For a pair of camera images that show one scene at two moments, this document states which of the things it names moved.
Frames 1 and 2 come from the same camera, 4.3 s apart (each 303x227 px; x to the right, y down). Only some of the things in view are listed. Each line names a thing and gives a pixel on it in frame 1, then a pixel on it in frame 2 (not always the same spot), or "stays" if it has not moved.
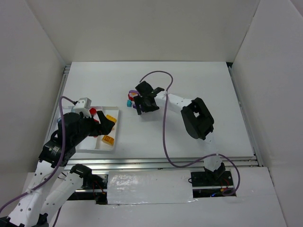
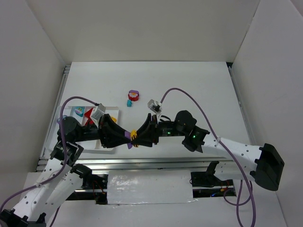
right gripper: (144, 102) to (154, 130)
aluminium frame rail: (163, 163) stays
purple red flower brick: (132, 93) stays
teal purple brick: (129, 103) stays
